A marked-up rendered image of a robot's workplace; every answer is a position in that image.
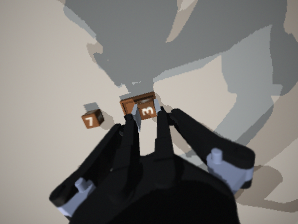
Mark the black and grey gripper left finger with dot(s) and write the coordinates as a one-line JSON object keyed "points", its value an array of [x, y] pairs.
{"points": [[97, 166]]}

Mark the brown cube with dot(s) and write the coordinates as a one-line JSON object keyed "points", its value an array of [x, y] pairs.
{"points": [[93, 118], [146, 108]]}

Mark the brown wooden tray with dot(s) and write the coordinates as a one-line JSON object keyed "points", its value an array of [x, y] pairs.
{"points": [[128, 104]]}

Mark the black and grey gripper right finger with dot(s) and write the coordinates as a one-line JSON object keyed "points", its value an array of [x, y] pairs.
{"points": [[231, 162]]}

